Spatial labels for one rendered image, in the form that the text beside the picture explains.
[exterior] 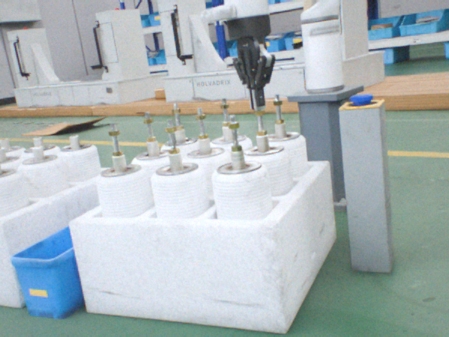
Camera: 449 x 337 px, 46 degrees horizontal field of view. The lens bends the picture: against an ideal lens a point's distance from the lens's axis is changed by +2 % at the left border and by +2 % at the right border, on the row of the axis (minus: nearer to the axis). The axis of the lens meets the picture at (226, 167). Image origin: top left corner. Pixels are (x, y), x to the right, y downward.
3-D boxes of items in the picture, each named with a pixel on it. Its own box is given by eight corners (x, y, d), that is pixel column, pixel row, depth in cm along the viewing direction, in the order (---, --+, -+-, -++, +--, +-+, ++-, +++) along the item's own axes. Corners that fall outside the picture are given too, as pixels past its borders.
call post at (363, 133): (358, 255, 106) (346, 104, 99) (394, 257, 104) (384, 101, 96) (351, 271, 100) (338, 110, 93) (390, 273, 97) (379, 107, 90)
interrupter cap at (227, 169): (213, 168, 89) (213, 165, 89) (256, 162, 90) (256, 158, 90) (220, 179, 82) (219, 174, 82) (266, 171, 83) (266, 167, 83)
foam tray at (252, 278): (183, 233, 132) (173, 165, 128) (336, 238, 116) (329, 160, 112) (86, 313, 98) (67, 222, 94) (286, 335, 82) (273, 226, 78)
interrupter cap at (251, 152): (261, 159, 91) (260, 155, 91) (235, 155, 98) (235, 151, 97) (292, 150, 96) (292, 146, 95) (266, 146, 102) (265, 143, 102)
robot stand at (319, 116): (323, 190, 151) (314, 87, 145) (371, 195, 142) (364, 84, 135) (297, 206, 141) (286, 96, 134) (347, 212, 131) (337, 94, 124)
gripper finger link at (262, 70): (259, 54, 87) (252, 80, 91) (264, 62, 86) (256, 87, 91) (274, 52, 88) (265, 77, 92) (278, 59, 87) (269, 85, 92)
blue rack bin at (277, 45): (276, 50, 680) (274, 34, 675) (301, 47, 656) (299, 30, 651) (253, 54, 644) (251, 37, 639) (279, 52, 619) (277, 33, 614)
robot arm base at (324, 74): (318, 89, 141) (313, 22, 137) (350, 86, 135) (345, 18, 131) (300, 94, 134) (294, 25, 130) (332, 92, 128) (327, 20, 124)
